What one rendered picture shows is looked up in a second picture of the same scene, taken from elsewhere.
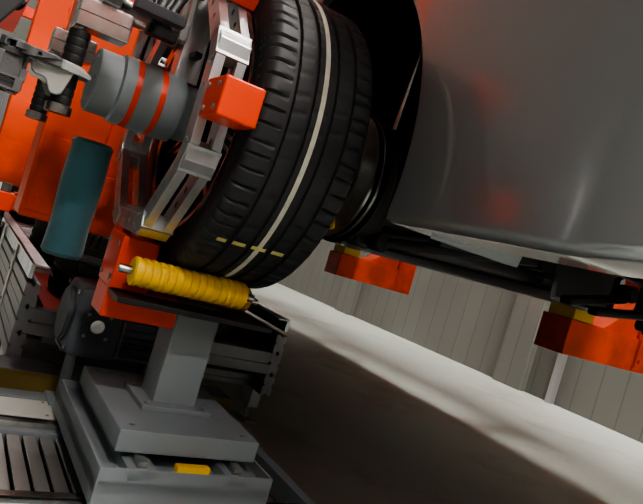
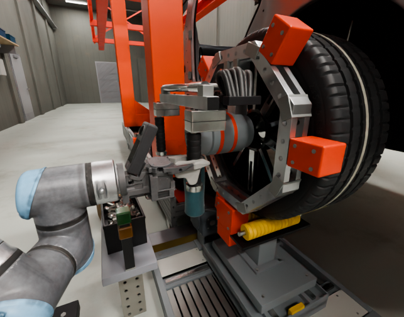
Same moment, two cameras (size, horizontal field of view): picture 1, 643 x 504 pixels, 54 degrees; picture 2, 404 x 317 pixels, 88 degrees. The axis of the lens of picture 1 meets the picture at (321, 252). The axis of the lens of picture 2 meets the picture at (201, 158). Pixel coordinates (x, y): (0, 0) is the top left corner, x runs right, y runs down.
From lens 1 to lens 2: 0.81 m
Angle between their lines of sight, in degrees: 19
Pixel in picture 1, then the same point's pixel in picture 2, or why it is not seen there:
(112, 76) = (207, 136)
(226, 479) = (311, 305)
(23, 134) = (131, 105)
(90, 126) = (176, 129)
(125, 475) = not seen: outside the picture
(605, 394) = not seen: hidden behind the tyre
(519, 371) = not seen: hidden behind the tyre
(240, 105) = (332, 163)
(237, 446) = (308, 284)
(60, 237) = (194, 209)
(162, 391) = (261, 260)
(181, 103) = (245, 133)
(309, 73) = (357, 107)
